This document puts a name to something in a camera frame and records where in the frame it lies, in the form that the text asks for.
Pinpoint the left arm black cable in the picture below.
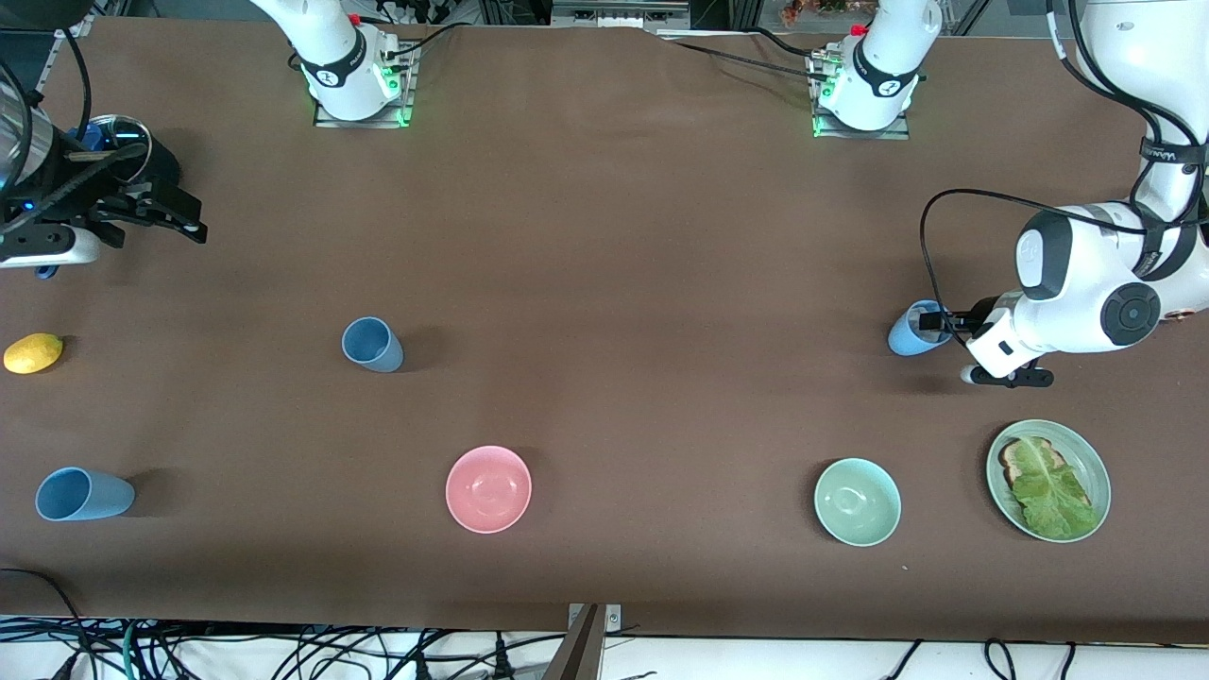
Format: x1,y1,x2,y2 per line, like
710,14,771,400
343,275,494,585
920,0,1209,329

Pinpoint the grey metal bar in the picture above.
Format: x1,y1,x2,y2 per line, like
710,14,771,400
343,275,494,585
542,604,606,680

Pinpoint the pale green plate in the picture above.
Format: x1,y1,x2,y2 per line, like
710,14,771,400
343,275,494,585
985,418,1113,545

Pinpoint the aluminium frame profile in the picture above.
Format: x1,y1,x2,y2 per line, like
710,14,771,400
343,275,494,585
0,11,96,107

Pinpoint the pink bowl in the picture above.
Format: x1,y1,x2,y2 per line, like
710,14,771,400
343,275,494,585
445,445,534,536

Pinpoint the green lettuce leaf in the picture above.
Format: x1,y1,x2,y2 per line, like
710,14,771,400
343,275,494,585
1009,437,1102,542

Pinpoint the metal table bracket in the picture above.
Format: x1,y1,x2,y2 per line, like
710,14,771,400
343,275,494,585
566,603,623,633

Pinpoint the yellow lemon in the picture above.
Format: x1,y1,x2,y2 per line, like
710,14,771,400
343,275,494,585
3,332,65,376

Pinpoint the pale green bowl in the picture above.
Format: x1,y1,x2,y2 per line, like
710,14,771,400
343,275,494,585
813,457,903,549

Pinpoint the black cable on table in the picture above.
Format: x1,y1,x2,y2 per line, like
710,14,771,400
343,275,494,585
659,26,834,86

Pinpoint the blue plastic cup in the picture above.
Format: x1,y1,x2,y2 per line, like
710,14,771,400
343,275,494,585
341,316,405,374
887,299,957,358
35,467,137,523

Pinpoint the black base cable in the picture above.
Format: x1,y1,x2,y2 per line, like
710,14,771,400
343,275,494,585
381,19,470,73

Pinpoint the dark blue saucepan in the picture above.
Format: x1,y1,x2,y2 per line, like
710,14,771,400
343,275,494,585
36,113,181,281

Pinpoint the brown tablecloth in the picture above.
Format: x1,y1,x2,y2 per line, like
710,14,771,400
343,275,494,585
0,16,1209,645

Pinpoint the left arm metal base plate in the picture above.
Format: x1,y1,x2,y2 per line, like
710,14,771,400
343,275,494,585
810,47,913,142

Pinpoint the glass pot lid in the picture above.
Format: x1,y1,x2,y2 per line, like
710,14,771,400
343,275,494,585
71,114,153,182

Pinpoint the toast slice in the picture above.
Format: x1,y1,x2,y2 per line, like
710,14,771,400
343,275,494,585
998,436,1097,516

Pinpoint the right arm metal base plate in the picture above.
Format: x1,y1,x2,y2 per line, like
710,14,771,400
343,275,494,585
313,42,417,130

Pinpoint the black floor cable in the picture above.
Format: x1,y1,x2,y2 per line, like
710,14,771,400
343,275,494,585
0,567,97,680

